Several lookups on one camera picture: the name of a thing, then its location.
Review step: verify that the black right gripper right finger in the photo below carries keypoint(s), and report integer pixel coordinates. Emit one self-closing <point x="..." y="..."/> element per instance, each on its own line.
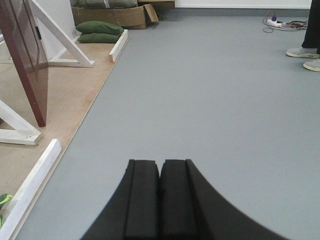
<point x="192" y="209"/>

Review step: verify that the upper green sandbag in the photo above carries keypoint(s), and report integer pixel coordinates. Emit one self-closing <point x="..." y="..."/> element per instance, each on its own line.
<point x="89" y="27"/>

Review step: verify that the grey sneaker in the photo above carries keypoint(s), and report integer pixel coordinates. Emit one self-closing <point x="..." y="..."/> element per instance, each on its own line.
<point x="312" y="65"/>
<point x="301" y="52"/>

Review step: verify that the long closed cardboard box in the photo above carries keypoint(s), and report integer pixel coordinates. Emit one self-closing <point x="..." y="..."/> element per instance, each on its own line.
<point x="159" y="4"/>

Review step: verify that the white wooden door frame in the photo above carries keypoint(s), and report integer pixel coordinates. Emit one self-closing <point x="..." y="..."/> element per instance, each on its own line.
<point x="57" y="32"/>

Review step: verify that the plywood base board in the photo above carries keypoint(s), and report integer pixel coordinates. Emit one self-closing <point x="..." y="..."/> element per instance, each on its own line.
<point x="71" y="92"/>

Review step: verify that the far grey sneaker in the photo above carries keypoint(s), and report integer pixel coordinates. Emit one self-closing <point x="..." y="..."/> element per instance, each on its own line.
<point x="301" y="52"/>

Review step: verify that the green sandbag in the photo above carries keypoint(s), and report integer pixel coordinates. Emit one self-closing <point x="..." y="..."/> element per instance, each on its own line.
<point x="89" y="27"/>
<point x="98" y="38"/>

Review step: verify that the near white wooden rail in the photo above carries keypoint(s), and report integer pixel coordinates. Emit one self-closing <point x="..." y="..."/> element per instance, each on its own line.
<point x="26" y="196"/>

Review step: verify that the person black trouser leg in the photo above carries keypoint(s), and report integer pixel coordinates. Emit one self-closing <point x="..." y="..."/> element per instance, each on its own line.
<point x="312" y="34"/>

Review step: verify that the white wooden edge rail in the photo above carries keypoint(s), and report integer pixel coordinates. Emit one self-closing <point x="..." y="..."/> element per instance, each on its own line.
<point x="119" y="46"/>

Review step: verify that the white power strip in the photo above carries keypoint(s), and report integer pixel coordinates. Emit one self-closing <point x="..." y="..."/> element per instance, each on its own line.
<point x="272" y="23"/>

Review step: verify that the thin grey metal rod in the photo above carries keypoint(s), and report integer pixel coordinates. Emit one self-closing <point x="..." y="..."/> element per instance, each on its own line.
<point x="114" y="13"/>

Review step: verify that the lower green sandbag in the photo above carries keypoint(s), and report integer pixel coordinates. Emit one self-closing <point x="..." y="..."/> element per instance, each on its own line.
<point x="98" y="38"/>

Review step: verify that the near white diagonal brace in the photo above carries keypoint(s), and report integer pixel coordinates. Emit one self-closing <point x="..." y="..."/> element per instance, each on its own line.
<point x="22" y="132"/>

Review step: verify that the near grey sneaker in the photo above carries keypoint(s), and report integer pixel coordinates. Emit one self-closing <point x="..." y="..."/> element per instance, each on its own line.
<point x="312" y="65"/>

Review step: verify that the brown wooden door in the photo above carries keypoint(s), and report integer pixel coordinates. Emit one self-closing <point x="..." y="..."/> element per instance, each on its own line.
<point x="35" y="84"/>

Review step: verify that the open flat cardboard box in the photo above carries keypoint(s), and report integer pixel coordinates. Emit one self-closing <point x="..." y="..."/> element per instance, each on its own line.
<point x="135" y="18"/>

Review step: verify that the olive woven sack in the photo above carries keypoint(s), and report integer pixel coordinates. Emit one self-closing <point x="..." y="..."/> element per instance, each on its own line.
<point x="99" y="4"/>

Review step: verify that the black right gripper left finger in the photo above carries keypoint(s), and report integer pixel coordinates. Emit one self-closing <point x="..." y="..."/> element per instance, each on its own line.
<point x="132" y="213"/>

